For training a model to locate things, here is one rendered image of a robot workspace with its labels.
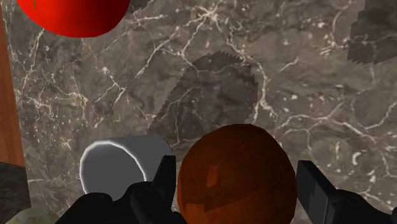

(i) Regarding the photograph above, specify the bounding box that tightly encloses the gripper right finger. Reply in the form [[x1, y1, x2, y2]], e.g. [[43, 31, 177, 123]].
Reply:
[[295, 160, 397, 224]]

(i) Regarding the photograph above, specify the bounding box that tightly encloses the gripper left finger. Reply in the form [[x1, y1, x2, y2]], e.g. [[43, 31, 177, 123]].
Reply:
[[55, 155, 188, 224]]

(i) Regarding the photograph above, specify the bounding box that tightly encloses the grey cup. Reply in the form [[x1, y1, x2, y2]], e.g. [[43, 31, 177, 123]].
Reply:
[[79, 134, 173, 202]]

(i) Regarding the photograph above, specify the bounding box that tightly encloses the brown orange round fruit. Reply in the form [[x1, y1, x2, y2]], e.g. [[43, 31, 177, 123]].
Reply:
[[177, 123, 298, 224]]

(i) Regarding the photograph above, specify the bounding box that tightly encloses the pale green round object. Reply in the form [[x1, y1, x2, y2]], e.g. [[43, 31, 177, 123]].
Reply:
[[5, 206, 60, 224]]

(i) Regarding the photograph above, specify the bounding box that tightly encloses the red tomato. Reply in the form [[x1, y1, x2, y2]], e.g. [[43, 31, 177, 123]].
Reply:
[[17, 0, 131, 39]]

